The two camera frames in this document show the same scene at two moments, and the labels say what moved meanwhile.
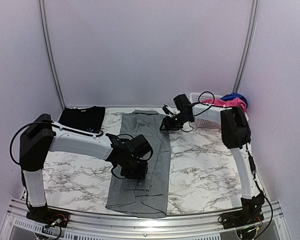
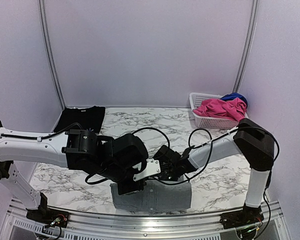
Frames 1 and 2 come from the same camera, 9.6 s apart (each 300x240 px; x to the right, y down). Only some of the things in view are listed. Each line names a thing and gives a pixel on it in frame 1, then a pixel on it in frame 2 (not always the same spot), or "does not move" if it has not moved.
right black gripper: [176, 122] to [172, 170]
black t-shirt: [91, 118] does not move
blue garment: [233, 95] does not move
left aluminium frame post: [50, 54] does not move
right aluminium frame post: [251, 29] does not move
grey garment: [146, 197] to [157, 195]
